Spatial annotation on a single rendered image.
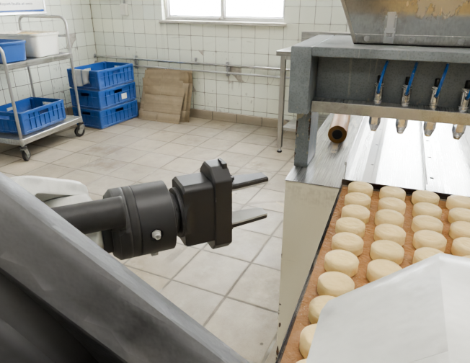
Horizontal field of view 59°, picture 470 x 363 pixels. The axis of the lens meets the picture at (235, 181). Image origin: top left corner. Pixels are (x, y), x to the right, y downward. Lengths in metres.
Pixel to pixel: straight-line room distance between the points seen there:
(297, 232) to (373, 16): 0.57
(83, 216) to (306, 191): 0.75
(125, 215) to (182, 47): 4.44
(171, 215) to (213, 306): 1.50
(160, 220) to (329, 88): 0.72
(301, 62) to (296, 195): 0.35
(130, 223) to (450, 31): 0.82
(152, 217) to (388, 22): 0.75
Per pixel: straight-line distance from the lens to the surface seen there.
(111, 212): 0.46
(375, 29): 1.07
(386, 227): 0.77
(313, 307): 0.56
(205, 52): 4.73
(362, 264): 0.69
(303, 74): 1.03
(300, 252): 1.21
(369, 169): 1.07
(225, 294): 2.05
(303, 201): 1.13
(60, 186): 0.51
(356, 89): 1.11
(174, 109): 4.73
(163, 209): 0.50
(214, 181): 0.51
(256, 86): 4.52
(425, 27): 1.07
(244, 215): 0.58
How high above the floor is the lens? 1.28
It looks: 24 degrees down
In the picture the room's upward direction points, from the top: straight up
